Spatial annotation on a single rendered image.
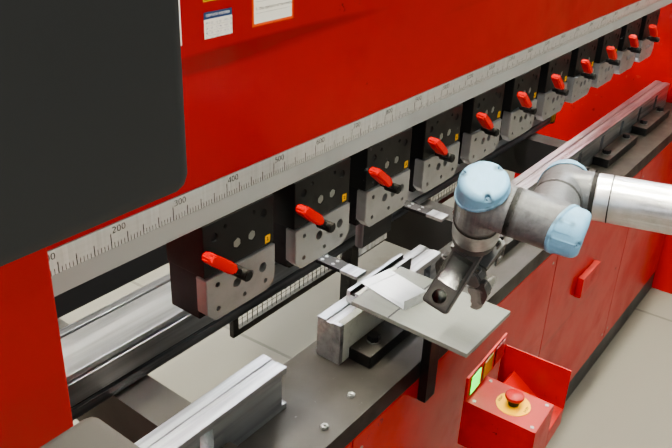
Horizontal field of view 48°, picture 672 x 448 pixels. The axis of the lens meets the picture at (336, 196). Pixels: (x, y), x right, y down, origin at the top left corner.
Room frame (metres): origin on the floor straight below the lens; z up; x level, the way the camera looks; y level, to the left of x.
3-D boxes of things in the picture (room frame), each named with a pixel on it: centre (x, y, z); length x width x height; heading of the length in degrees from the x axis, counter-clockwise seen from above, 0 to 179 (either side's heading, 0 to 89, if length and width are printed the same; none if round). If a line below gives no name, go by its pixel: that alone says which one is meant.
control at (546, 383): (1.28, -0.41, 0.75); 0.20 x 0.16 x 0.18; 146
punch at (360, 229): (1.35, -0.08, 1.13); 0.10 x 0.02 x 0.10; 143
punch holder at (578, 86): (2.13, -0.66, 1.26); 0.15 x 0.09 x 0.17; 143
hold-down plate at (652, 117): (2.76, -1.21, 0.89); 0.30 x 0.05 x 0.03; 143
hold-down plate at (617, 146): (2.44, -0.97, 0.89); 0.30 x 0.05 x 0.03; 143
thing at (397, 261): (1.38, -0.10, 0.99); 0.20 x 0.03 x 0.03; 143
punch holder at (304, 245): (1.17, 0.05, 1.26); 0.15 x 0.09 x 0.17; 143
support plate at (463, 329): (1.26, -0.20, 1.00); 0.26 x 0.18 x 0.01; 53
